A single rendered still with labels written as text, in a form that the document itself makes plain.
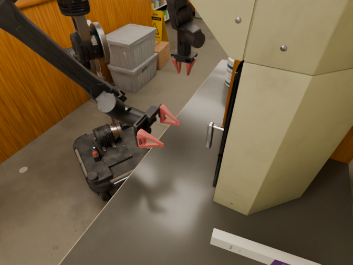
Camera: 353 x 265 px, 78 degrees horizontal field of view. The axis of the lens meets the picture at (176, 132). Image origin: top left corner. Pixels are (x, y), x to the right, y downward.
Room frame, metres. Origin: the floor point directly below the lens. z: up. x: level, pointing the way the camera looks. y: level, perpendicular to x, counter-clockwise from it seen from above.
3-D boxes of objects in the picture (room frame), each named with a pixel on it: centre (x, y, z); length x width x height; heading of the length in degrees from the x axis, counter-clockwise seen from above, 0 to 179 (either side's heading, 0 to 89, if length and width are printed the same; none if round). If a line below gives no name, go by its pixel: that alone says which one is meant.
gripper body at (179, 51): (0.92, -0.03, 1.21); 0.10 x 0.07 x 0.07; 63
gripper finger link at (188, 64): (0.91, -0.04, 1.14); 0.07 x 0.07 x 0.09; 63
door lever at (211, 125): (0.43, -0.11, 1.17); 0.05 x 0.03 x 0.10; 63
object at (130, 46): (2.74, 0.56, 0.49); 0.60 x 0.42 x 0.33; 153
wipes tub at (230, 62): (1.09, -0.34, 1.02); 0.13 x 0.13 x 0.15
